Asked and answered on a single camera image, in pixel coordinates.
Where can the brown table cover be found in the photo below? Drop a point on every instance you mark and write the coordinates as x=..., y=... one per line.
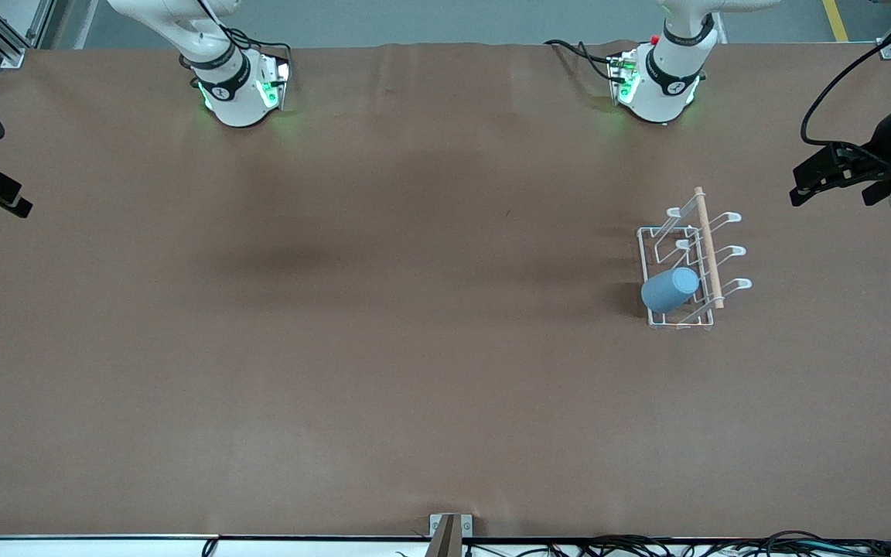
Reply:
x=430, y=387

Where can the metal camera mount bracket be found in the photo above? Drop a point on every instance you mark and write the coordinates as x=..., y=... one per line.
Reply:
x=451, y=530

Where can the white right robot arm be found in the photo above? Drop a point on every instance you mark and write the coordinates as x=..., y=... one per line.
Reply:
x=233, y=104

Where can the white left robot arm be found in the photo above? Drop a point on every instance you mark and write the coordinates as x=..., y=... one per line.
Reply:
x=658, y=93

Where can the blue plastic cup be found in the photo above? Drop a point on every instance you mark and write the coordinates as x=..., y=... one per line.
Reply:
x=670, y=290

